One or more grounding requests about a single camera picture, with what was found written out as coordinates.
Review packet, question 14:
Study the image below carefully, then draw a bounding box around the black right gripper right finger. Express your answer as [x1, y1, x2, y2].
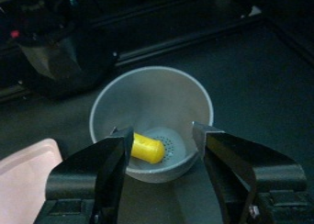
[190, 120, 314, 224]

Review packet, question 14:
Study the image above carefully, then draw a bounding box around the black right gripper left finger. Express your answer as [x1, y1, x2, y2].
[33, 125, 136, 224]

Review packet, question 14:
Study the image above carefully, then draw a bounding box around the yellow toy can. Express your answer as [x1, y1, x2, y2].
[130, 131, 167, 165]

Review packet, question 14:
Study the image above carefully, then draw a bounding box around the grey speckled bowl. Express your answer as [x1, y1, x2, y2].
[88, 65, 215, 185]

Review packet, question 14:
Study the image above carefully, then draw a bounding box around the pink plastic tray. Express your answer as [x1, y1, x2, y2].
[0, 138, 64, 224]

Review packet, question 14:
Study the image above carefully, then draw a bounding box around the black aluminium frame rail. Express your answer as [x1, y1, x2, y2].
[114, 13, 269, 68]

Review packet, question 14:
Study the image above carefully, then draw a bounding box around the small white bracket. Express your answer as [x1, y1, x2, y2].
[246, 5, 263, 18]

